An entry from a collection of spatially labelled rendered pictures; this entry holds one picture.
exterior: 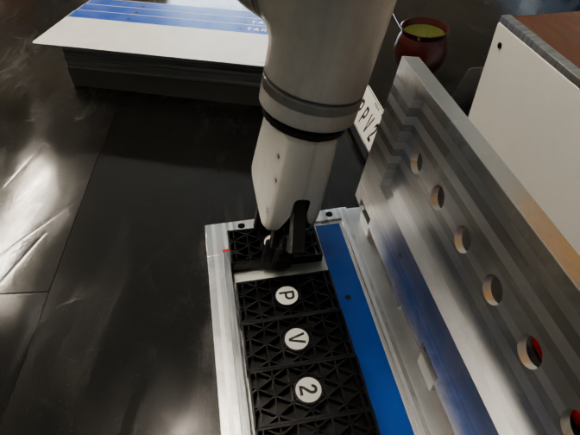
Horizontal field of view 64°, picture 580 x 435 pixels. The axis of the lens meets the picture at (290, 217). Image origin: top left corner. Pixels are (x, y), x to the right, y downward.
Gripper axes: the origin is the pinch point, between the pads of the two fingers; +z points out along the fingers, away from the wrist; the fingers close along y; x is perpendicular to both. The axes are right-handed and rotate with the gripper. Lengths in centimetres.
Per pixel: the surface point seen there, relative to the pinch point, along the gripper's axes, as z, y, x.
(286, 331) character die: 1.4, 11.0, -0.3
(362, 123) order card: -1.6, -21.3, 16.7
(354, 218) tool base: 0.4, -3.2, 10.5
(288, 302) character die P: 1.2, 7.9, 0.5
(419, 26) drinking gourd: -11.6, -35.4, 27.6
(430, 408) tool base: 0.4, 19.8, 10.6
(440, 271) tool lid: -8.1, 11.8, 11.2
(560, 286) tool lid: -18.3, 21.1, 9.6
